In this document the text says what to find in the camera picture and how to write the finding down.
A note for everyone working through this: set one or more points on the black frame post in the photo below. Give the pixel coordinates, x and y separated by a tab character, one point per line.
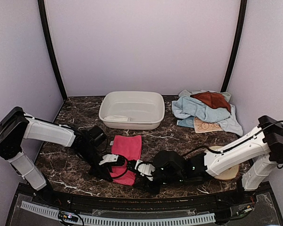
50	49
235	46

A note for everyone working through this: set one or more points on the white plastic basin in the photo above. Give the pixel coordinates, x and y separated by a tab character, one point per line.
145	109

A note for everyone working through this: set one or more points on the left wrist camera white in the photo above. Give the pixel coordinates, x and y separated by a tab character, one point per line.
109	158

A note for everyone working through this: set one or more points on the right black frame post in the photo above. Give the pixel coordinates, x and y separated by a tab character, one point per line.
235	46

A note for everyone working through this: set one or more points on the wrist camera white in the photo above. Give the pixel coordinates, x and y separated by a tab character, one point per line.
141	168
109	158

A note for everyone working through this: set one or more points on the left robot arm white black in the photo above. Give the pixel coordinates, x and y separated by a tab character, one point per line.
17	126

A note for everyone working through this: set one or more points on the left black frame post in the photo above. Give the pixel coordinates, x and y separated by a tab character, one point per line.
50	49

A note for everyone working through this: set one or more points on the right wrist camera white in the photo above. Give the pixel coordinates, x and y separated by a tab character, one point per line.
141	168

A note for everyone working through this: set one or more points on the dark red towel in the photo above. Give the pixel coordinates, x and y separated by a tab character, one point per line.
213	100

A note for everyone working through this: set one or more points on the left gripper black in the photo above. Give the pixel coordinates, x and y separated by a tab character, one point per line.
102	170

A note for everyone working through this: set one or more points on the white slotted cable duct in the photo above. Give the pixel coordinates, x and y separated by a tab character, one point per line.
117	218

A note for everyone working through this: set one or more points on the pink towel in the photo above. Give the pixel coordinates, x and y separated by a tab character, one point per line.
131	149

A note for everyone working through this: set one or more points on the white embroidered towel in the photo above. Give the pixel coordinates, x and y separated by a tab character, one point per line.
117	118

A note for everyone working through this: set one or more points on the light blue towel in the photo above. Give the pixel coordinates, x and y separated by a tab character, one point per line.
186	109

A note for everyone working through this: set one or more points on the beige bunny print towel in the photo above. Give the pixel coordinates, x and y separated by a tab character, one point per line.
205	127

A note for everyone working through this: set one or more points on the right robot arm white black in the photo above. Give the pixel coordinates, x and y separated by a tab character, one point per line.
202	163

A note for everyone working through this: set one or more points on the black front rail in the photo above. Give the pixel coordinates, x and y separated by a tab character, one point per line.
210	202

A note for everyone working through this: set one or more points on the round floral wooden plate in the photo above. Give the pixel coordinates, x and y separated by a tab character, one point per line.
226	174

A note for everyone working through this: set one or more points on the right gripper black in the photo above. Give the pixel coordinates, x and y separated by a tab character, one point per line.
144	184

